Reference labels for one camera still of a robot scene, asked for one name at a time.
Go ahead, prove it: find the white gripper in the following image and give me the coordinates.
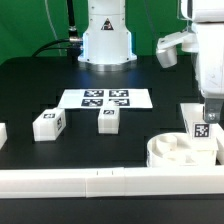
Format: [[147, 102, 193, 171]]
[[156, 0, 224, 124]]

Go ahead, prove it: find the white round stool seat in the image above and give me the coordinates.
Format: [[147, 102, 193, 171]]
[[146, 132, 218, 167]]

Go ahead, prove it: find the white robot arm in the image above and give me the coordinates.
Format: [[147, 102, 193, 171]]
[[78, 0, 224, 123]]

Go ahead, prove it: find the white marker tag sheet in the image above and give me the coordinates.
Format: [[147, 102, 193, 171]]
[[58, 89, 153, 109]]

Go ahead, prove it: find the white U-shaped fence frame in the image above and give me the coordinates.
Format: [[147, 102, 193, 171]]
[[0, 122, 224, 200]]

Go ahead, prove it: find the black cable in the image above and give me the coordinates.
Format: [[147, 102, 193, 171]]
[[31, 0, 84, 58]]

